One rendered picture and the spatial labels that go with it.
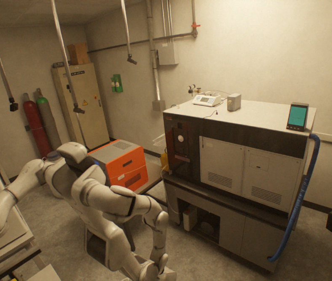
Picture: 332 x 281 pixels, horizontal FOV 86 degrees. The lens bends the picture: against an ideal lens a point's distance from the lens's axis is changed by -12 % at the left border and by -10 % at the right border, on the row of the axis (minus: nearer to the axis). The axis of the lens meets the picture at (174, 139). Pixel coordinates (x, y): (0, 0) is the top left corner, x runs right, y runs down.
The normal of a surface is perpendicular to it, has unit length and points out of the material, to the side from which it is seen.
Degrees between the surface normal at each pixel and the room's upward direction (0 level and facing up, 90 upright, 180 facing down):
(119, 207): 77
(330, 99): 90
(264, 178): 90
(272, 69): 90
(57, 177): 90
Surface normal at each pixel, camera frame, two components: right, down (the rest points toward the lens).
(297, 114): -0.67, 0.20
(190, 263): -0.08, -0.91
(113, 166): 0.77, 0.20
